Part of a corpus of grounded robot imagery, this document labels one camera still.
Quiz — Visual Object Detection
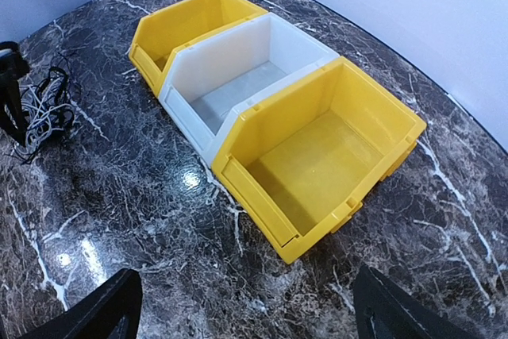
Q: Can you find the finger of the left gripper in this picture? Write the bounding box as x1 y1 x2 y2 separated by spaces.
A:
1 41 29 144

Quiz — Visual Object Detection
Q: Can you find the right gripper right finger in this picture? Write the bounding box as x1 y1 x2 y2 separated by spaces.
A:
353 264 473 338

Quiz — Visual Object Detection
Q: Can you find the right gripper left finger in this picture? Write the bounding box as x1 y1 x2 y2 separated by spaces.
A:
23 269 143 338

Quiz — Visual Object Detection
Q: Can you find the black cable tangle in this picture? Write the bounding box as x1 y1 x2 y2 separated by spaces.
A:
19 51 80 165

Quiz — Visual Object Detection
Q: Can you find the yellow bin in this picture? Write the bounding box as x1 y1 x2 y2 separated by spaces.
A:
129 0 267 95
212 57 426 264

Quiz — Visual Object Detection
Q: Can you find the yellow bin front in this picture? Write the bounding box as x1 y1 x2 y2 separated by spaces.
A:
212 57 426 264

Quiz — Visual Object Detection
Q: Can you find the white translucent bin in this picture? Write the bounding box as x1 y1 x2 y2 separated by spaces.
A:
158 13 339 166

